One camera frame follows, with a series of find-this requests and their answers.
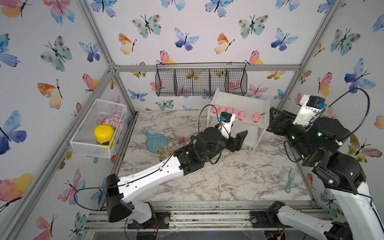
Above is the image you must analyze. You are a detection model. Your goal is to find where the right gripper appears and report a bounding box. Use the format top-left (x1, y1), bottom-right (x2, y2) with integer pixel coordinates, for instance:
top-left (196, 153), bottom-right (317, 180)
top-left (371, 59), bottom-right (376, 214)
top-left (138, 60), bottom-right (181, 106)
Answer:
top-left (271, 108), bottom-right (321, 169)

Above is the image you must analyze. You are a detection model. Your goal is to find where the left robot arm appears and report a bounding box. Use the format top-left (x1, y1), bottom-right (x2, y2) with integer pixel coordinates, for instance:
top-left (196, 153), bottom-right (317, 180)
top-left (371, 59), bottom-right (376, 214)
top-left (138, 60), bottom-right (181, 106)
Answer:
top-left (106, 127), bottom-right (248, 225)

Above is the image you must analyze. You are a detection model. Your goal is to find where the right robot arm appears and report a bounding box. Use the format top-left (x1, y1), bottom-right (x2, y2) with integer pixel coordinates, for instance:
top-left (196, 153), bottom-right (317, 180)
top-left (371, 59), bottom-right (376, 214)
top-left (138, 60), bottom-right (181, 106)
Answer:
top-left (267, 108), bottom-right (384, 240)

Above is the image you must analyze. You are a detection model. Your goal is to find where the white two-tier shelf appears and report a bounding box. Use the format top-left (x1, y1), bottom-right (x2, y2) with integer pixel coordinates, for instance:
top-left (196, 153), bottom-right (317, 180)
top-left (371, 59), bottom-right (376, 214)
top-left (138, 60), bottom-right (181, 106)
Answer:
top-left (211, 89), bottom-right (271, 158)

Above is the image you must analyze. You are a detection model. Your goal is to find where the pink toy car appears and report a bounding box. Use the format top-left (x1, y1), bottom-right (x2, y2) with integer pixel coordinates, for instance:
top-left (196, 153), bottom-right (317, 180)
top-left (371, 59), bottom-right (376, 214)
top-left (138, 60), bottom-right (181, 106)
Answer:
top-left (178, 137), bottom-right (186, 147)

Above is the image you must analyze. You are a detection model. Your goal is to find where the teal plastic comb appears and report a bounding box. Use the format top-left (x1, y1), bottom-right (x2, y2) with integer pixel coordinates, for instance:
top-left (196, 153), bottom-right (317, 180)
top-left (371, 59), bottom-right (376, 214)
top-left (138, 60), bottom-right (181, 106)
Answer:
top-left (285, 168), bottom-right (296, 194)

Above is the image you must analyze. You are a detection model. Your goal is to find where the teal plastic paddle plate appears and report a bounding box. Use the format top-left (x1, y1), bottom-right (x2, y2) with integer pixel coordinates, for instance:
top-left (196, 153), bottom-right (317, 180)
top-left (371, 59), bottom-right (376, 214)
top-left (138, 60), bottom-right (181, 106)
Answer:
top-left (142, 130), bottom-right (168, 154)

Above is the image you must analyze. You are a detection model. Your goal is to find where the pink round chips pile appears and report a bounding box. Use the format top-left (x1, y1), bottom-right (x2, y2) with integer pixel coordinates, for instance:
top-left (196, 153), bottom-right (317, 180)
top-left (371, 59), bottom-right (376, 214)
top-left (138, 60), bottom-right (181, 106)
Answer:
top-left (101, 114), bottom-right (123, 130)

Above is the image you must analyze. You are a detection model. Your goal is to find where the yellow lidded jar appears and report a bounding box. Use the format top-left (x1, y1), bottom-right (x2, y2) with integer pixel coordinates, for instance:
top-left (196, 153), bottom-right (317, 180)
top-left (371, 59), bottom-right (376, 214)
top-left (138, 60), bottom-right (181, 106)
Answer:
top-left (94, 125), bottom-right (115, 148)

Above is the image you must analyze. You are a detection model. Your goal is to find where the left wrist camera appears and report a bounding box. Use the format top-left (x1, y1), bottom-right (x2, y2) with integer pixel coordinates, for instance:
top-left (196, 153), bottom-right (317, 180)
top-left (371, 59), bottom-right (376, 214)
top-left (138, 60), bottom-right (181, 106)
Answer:
top-left (218, 112), bottom-right (236, 139)

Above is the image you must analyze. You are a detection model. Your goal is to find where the black wire wall basket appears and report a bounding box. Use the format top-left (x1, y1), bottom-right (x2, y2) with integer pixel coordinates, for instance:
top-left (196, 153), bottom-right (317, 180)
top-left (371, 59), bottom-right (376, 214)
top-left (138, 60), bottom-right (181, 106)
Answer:
top-left (153, 62), bottom-right (248, 98)

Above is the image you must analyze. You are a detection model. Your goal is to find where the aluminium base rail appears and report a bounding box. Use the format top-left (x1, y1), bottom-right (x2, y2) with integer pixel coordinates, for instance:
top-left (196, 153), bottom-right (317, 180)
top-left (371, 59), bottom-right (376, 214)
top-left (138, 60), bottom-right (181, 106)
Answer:
top-left (85, 201), bottom-right (331, 238)

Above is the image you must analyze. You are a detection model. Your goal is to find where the white mesh wall basket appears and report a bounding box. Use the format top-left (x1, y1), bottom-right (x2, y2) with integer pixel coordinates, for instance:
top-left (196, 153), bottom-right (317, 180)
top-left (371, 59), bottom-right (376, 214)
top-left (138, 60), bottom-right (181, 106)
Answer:
top-left (70, 99), bottom-right (127, 158)

